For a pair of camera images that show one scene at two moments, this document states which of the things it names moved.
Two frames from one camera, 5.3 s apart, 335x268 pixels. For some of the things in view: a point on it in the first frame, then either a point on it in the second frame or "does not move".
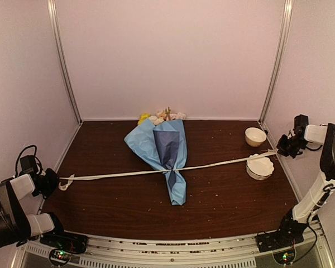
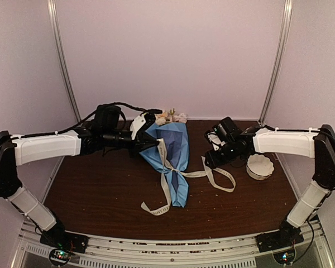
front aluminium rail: x=234 y=252 does not move
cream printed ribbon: x=67 y=181 → x=205 y=171
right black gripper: x=282 y=146 → x=213 y=162
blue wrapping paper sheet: x=164 y=144 does not move
